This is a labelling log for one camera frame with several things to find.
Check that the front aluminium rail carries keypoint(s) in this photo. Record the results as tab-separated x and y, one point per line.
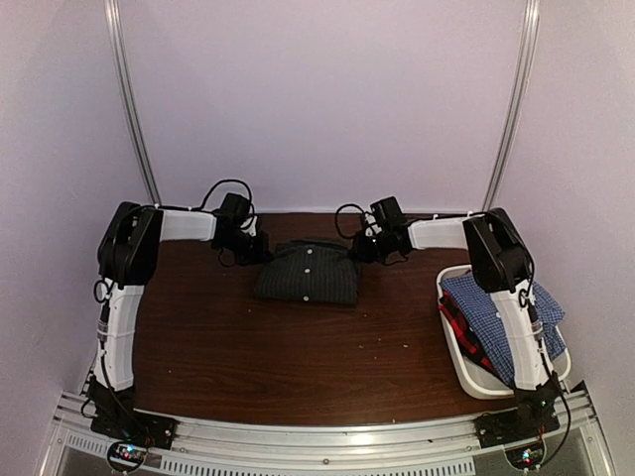
447	446

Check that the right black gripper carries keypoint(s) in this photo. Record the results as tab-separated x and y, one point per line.
361	254

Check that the black pinstriped long sleeve shirt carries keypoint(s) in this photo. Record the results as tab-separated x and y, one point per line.
314	270

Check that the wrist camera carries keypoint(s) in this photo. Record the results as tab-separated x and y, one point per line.
370	226
250	226

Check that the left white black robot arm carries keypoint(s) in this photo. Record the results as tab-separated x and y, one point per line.
127	260

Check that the left led circuit board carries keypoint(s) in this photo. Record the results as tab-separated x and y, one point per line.
126	457

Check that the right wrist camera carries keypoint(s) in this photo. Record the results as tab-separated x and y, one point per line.
370	226

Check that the red black plaid shirt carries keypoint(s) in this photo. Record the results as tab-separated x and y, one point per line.
468	343

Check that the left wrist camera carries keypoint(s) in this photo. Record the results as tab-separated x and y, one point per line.
250	226

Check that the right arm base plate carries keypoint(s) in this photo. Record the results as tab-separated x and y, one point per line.
507	427

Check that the right led circuit board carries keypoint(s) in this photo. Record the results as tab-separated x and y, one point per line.
525	458

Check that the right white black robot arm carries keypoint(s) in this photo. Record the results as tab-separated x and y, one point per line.
501	265

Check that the aluminium frame post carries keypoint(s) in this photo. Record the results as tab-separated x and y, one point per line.
523	69
131	113

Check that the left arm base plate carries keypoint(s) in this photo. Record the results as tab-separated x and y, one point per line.
144	430

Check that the right aluminium frame post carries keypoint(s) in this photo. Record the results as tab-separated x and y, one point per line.
523	69

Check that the blue checked long sleeve shirt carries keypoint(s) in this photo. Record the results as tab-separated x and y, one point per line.
482	317

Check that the left aluminium frame post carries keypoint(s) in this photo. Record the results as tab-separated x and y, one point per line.
131	113

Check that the led circuit board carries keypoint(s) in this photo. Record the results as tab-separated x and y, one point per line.
525	458
126	457

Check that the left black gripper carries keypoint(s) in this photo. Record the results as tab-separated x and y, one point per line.
259	256

